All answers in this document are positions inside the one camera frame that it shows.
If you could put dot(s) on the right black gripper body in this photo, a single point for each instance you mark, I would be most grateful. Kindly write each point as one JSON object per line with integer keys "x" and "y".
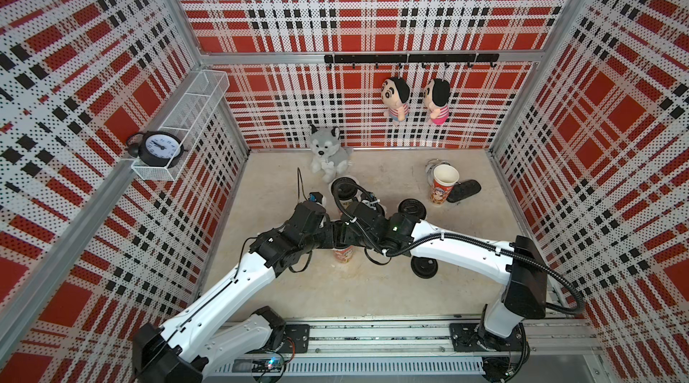
{"x": 349, "y": 238}

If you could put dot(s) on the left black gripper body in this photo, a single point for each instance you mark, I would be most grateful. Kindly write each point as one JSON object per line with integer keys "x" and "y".
{"x": 324, "y": 239}

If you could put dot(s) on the red paper cup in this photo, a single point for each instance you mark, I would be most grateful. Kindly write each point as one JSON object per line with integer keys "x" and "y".
{"x": 443, "y": 178}
{"x": 343, "y": 254}

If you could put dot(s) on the black cup lid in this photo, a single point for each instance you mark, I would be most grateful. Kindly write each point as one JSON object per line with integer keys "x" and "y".
{"x": 344, "y": 189}

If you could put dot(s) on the yellow-red paper cup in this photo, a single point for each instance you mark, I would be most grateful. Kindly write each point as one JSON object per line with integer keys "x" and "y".
{"x": 345, "y": 203}

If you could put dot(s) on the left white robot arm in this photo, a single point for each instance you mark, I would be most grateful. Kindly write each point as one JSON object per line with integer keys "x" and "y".
{"x": 190, "y": 345}

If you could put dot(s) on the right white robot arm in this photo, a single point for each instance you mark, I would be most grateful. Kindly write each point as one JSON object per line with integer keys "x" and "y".
{"x": 529, "y": 286}

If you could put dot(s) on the grey white husky plush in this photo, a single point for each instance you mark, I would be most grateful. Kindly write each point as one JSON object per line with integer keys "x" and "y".
{"x": 330, "y": 157}

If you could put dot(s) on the black lid front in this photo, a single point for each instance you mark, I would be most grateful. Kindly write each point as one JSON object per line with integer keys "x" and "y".
{"x": 424, "y": 268}

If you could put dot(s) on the silver alarm clock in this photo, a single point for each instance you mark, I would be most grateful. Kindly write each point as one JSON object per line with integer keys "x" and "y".
{"x": 432, "y": 164}

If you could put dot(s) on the black oblong case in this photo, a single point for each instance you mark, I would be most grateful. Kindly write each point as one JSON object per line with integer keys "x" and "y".
{"x": 464, "y": 190}

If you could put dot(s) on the boy doll striped shirt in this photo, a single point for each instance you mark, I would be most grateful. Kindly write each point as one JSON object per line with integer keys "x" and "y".
{"x": 395, "y": 95}

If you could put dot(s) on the boy doll pink shirt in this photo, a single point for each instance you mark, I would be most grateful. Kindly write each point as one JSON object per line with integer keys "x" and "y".
{"x": 436, "y": 96}

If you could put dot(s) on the black round clock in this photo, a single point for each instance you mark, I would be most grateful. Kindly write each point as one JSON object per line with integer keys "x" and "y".
{"x": 155, "y": 149}

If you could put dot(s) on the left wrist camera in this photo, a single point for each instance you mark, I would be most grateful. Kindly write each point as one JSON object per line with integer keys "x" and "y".
{"x": 317, "y": 197}

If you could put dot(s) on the white wire basket shelf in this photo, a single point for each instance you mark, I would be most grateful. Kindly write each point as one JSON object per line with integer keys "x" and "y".
{"x": 187, "y": 120}

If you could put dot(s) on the black hook rail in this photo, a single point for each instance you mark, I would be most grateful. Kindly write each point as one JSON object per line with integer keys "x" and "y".
{"x": 409, "y": 58}

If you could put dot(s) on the metal base rail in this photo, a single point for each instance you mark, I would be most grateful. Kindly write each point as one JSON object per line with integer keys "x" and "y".
{"x": 555, "y": 349}

